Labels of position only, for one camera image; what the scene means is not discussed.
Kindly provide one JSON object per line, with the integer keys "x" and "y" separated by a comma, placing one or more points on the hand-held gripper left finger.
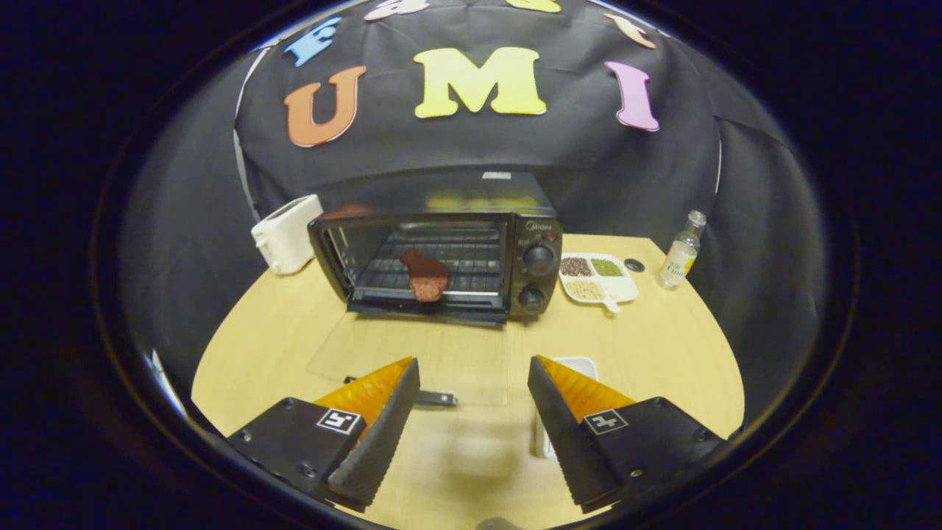
{"x": 379, "y": 442}

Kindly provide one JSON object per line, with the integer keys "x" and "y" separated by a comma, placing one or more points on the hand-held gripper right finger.
{"x": 567, "y": 442}

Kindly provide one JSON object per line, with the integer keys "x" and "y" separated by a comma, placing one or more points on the black toaster oven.
{"x": 526, "y": 276}

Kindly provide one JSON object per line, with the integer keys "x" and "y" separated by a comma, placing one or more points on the reddish brown meat piece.
{"x": 427, "y": 276}

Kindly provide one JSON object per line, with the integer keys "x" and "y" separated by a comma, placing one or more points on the white bread toaster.
{"x": 287, "y": 235}

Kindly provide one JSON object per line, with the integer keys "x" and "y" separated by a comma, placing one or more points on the white rectangular tray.
{"x": 581, "y": 366}

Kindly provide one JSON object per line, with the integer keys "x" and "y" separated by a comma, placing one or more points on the white divided dish with grains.
{"x": 622, "y": 287}

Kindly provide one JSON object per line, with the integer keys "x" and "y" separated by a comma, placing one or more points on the black table grommet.
{"x": 634, "y": 265}

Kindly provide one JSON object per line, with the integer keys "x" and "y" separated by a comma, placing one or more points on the clear glass bottle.
{"x": 678, "y": 261}

